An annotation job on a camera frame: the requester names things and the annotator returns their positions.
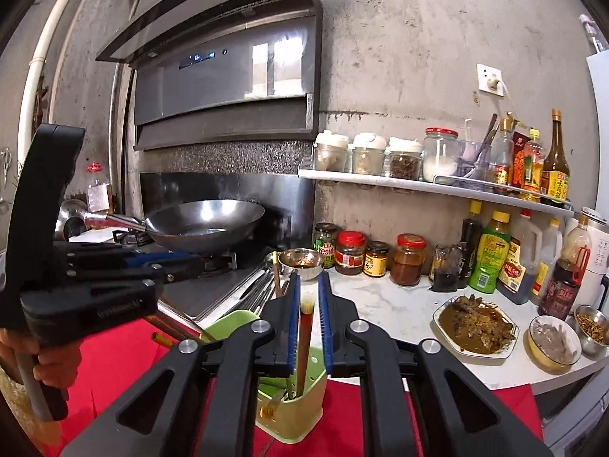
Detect metal cooking utensils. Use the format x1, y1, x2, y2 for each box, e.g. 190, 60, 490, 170
238, 251, 289, 316

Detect green plastic bottle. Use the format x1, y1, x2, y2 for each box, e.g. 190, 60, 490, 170
468, 210, 512, 295

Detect yellow bowl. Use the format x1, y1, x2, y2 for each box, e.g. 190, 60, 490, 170
528, 315, 582, 373

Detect clear utensil cup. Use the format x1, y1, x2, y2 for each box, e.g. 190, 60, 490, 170
458, 114, 498, 181

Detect plate of brown food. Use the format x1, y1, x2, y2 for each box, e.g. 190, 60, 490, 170
431, 294, 520, 361

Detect white wall socket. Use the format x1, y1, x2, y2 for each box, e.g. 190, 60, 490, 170
476, 63, 506, 97

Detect black gas stove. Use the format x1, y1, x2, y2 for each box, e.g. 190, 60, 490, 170
112, 228, 267, 322

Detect red carton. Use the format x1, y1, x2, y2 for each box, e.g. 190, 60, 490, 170
511, 135, 530, 190

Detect clear bottle gold cap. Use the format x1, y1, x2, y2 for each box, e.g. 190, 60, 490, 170
489, 113, 515, 187

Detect red-lid jar orange paste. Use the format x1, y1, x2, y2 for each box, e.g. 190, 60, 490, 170
389, 233, 427, 288

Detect white refrigerator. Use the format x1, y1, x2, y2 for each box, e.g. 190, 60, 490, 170
586, 51, 609, 222

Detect steel wok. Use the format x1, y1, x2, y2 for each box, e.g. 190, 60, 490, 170
83, 199, 266, 254

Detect dark sauce bottle red label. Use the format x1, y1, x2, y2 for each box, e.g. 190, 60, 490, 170
539, 214, 591, 321

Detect small jar yellow label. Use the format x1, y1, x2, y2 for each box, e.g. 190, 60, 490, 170
363, 241, 391, 278

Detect white wall shelf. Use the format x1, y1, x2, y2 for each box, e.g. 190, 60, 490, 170
298, 168, 575, 216

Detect red-lid glass jar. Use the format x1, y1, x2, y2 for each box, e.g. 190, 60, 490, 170
422, 126, 460, 184

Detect red-lid sauce jar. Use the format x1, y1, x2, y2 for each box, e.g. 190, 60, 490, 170
334, 230, 367, 276

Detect white kitchen appliance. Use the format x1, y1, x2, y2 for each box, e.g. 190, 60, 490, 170
575, 206, 609, 316

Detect white-lid spice jar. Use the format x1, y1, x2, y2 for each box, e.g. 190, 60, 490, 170
351, 132, 386, 176
313, 129, 350, 173
386, 136, 424, 181

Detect green-label jar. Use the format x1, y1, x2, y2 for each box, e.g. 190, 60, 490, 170
311, 222, 339, 269

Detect large dark jug with handle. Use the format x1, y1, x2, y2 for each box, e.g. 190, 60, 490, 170
497, 209, 544, 306

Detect white plastic jug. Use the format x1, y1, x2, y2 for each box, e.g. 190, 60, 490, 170
530, 218, 563, 299

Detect small glass cruet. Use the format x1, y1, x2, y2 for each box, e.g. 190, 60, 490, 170
430, 243, 465, 292

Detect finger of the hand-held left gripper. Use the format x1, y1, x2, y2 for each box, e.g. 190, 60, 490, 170
53, 265, 167, 297
53, 240, 206, 287

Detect person's left hand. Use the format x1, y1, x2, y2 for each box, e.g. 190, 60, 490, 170
0, 329, 85, 391

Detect steel range hood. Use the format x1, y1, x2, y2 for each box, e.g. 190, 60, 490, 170
95, 0, 325, 153

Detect dark bottle yellow label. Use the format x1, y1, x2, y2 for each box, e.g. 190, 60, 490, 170
539, 109, 571, 204

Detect dark soy sauce bottle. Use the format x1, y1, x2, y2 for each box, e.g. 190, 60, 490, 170
459, 199, 484, 278

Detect oil bottle red cap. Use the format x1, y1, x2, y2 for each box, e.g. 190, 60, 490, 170
84, 162, 116, 216

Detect white wall pipe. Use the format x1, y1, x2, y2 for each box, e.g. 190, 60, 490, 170
23, 0, 92, 122

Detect yellow oil bottle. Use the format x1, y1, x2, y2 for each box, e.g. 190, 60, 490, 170
523, 128, 547, 197

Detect red table cloth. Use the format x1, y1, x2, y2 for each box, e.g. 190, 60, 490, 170
62, 316, 544, 457

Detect small steel sauce bowl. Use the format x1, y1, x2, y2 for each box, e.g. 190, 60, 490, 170
278, 248, 325, 281

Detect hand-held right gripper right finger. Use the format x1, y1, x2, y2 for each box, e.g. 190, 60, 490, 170
318, 273, 555, 457

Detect steel ladle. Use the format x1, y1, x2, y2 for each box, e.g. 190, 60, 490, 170
54, 199, 89, 244

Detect green plastic chopstick holder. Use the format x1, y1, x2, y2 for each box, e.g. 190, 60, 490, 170
202, 309, 330, 444

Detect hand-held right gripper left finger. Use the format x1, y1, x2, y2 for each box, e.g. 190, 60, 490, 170
59, 273, 303, 457

